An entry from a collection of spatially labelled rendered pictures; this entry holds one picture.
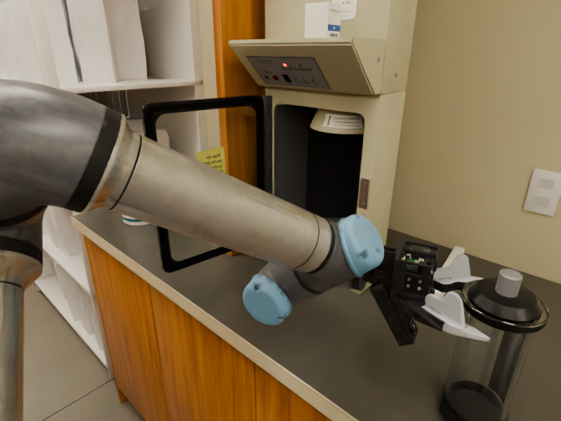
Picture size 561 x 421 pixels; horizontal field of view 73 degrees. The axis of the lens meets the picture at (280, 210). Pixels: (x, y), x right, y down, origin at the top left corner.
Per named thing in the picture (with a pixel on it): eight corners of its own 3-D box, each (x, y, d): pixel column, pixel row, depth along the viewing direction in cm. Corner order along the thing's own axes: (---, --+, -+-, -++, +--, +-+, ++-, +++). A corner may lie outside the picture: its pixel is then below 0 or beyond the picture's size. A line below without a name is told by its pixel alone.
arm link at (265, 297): (275, 267, 50) (309, 231, 59) (228, 295, 57) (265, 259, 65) (311, 314, 50) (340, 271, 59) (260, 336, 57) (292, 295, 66)
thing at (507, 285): (534, 304, 56) (547, 266, 53) (541, 343, 48) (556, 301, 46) (467, 287, 60) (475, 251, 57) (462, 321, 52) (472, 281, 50)
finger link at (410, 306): (436, 326, 51) (391, 292, 58) (434, 335, 51) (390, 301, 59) (460, 316, 53) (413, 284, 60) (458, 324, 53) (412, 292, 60)
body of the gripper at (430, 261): (437, 269, 52) (352, 251, 58) (428, 320, 56) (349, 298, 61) (442, 246, 59) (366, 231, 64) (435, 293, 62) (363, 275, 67)
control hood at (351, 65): (264, 84, 94) (264, 41, 90) (381, 94, 74) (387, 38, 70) (229, 88, 86) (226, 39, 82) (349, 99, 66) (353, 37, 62)
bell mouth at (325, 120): (336, 119, 105) (337, 98, 103) (395, 127, 94) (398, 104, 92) (295, 127, 93) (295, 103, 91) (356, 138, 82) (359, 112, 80)
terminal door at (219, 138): (265, 239, 108) (263, 94, 93) (164, 275, 90) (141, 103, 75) (263, 238, 109) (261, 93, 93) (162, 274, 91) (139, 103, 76)
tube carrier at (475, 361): (509, 397, 64) (544, 291, 55) (512, 453, 55) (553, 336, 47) (441, 373, 68) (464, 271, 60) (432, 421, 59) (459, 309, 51)
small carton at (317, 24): (317, 39, 76) (319, 6, 74) (340, 39, 73) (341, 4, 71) (304, 38, 72) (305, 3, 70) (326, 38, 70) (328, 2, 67)
